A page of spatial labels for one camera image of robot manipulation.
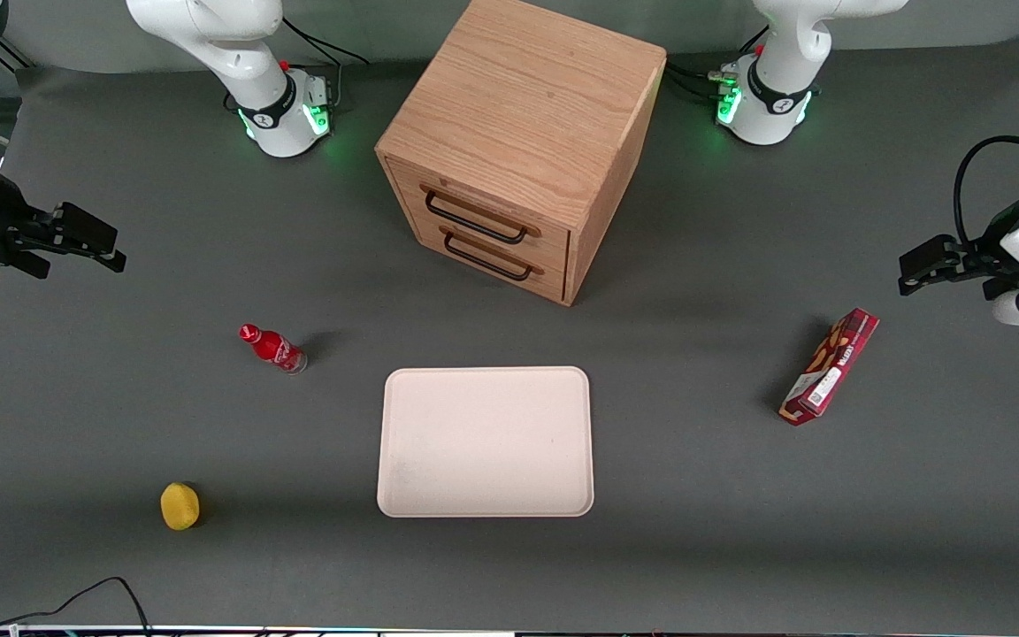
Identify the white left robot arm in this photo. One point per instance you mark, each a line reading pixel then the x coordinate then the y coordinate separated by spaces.
pixel 779 106

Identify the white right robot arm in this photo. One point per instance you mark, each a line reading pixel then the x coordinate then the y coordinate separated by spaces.
pixel 244 53

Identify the beige plastic tray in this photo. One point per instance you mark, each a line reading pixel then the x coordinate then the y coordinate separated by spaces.
pixel 485 442

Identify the red tartan biscuit box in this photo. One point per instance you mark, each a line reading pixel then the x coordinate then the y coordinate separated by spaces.
pixel 831 367

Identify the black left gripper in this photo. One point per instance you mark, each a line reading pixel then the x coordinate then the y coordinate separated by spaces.
pixel 991 254

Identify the wooden drawer cabinet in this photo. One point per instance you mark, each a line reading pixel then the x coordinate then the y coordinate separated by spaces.
pixel 527 106

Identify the red cola bottle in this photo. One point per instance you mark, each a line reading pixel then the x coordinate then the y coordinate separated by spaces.
pixel 272 347

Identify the yellow lemon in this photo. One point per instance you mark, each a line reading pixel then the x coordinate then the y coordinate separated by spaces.
pixel 180 507

